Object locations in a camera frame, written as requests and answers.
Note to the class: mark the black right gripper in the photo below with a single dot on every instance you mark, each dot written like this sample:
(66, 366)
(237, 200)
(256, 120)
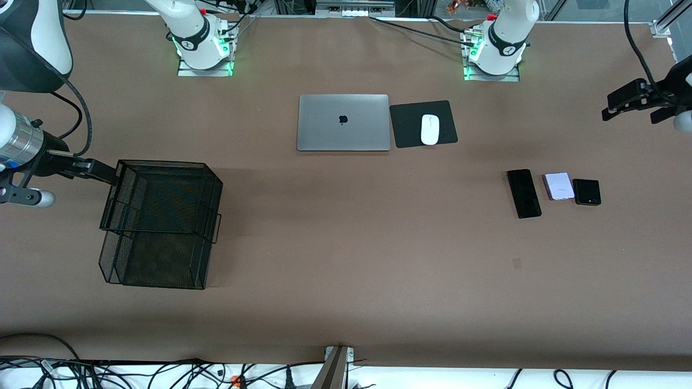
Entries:
(53, 153)

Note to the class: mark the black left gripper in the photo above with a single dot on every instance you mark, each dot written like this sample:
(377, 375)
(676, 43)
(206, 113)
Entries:
(672, 85)

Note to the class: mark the black flip phone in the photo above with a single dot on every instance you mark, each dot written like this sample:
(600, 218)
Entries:
(586, 192)

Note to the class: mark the lavender flip phone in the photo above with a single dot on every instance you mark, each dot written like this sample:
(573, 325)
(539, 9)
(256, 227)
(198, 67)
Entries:
(558, 186)

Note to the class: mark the long black smartphone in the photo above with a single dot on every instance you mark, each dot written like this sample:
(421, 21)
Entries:
(524, 194)

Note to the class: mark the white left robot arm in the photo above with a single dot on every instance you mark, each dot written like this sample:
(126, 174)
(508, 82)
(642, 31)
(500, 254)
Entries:
(505, 32)

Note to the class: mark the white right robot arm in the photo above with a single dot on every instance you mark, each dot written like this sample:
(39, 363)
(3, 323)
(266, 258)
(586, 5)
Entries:
(48, 32)

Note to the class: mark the black mesh two-tier tray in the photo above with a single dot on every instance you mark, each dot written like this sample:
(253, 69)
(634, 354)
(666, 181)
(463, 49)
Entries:
(162, 200)

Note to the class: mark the white computer mouse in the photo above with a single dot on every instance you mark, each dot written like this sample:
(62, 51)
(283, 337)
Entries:
(430, 129)

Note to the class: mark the copper orange object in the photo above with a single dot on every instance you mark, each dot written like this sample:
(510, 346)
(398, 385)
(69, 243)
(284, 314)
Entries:
(454, 6)

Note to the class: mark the black mouse pad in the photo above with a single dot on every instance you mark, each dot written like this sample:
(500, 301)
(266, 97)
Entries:
(405, 124)

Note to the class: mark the grey closed laptop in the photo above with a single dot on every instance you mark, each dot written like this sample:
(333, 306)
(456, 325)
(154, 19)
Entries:
(343, 121)

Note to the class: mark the grey power strip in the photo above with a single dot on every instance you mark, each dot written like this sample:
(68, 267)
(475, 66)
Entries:
(354, 11)

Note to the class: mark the aluminium frame profile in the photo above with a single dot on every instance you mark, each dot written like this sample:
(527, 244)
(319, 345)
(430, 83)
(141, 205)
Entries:
(662, 27)

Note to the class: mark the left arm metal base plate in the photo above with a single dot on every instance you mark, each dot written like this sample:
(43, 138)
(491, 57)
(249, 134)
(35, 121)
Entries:
(508, 79)

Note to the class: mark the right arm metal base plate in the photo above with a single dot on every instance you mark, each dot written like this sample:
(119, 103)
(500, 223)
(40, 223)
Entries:
(186, 72)

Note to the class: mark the grey metal camera post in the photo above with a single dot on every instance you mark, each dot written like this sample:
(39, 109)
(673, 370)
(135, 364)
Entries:
(332, 373)

